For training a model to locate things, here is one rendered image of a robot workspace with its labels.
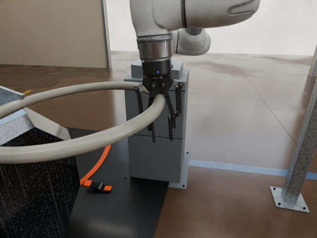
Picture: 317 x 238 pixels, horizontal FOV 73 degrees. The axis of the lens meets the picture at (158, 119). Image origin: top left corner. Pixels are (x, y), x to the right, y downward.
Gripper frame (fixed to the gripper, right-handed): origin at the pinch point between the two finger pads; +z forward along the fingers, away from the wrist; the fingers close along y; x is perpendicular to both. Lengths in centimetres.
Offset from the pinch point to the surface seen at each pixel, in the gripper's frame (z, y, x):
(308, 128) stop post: 32, -87, -50
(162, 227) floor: 83, 2, -38
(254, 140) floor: 87, -103, -136
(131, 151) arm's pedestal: 55, 20, -83
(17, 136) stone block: 6, 54, -19
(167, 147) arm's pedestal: 50, -7, -76
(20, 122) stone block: 3, 55, -25
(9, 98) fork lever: -10.8, 47.1, -11.2
